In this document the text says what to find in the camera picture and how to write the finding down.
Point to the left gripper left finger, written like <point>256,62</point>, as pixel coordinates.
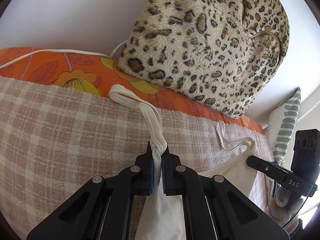
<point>101,208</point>

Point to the pink plaid bed blanket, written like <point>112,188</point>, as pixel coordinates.
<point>54,139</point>

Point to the leopard print pillow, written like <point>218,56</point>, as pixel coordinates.
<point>220,53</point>

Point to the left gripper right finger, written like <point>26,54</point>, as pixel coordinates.
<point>213,208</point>

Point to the green striped white cushion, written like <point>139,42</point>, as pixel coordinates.
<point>281,125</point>

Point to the right hand in grey glove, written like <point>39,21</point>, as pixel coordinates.
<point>279,209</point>

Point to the orange floral bed sheet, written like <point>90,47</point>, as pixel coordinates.
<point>96,75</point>

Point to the white camisole top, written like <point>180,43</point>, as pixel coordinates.
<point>162,216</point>

